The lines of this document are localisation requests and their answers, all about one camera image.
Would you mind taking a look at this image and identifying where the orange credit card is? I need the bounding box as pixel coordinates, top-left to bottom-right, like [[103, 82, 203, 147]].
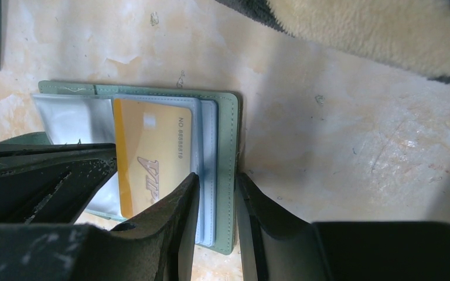
[[113, 98, 192, 218]]

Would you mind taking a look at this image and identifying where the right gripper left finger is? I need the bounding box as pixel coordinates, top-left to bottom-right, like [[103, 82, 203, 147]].
[[0, 173, 199, 280]]

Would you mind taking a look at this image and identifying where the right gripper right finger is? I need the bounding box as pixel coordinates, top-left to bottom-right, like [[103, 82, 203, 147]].
[[236, 173, 450, 280]]

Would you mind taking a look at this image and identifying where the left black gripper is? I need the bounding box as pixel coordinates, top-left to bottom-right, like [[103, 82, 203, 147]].
[[0, 143, 117, 224]]

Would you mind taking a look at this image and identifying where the black beige flower-patterned blanket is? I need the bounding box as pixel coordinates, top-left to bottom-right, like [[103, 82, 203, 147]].
[[223, 0, 450, 85]]

